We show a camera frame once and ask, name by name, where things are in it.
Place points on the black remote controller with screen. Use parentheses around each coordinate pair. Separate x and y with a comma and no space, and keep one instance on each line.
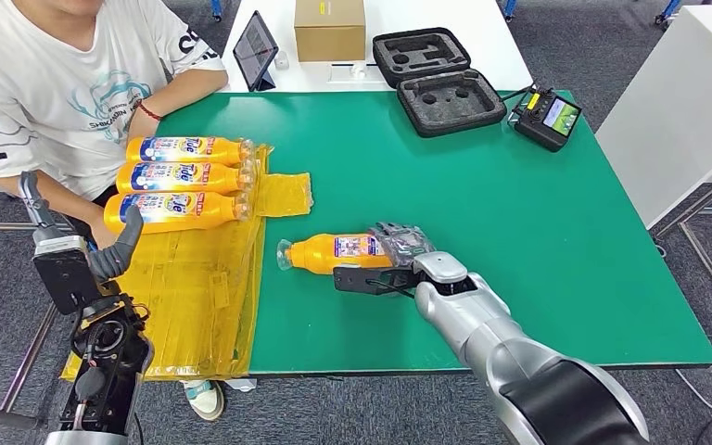
(545,123)

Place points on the small white charger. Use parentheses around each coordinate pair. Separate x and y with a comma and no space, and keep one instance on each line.
(282,60)

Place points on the person's left forearm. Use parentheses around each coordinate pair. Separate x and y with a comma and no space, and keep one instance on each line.
(190,91)

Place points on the brown cardboard box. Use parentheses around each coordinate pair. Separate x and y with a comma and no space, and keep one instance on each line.
(330,34)

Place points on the blue metal cart frame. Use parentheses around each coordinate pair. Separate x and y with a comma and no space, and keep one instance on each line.
(218,7)
(509,6)

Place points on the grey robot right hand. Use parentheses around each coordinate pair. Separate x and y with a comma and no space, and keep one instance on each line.
(402,245)

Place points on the person's right forearm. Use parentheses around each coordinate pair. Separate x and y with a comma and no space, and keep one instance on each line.
(73,209)

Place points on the orange detergent bottle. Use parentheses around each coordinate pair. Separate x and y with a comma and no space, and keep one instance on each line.
(227,178)
(221,209)
(230,150)
(313,255)

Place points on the person's left hand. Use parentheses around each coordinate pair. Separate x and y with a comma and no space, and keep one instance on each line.
(139,128)

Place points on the white table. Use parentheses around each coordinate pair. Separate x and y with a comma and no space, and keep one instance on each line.
(484,60)

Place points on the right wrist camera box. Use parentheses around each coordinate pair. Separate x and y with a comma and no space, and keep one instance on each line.
(356,281)

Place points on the person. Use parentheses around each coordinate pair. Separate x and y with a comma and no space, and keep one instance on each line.
(55,92)

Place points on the yellow taped cardboard sheet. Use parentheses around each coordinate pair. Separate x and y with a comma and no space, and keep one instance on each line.
(196,295)

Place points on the white flat card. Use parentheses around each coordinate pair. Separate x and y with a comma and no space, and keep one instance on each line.
(340,76)

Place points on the small clear round item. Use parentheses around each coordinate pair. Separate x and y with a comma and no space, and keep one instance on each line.
(358,70)

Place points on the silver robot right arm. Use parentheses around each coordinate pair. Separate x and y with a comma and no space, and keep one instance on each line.
(472,325)

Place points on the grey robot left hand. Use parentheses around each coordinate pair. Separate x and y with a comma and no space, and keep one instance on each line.
(119,255)

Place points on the white table foot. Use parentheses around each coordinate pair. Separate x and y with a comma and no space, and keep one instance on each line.
(240,386)

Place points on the white and teal shoe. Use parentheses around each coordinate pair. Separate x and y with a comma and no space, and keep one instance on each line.
(204,400)

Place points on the white cabinet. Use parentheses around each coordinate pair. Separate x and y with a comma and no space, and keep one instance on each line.
(686,110)

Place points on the black tablet on stand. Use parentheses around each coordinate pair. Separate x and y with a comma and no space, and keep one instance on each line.
(254,50)

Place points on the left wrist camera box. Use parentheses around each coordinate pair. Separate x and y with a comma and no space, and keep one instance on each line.
(64,282)

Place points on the black foam-lined open case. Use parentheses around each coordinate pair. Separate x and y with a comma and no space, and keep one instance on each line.
(451,104)

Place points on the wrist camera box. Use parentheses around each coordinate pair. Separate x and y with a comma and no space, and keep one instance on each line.
(356,281)
(64,282)

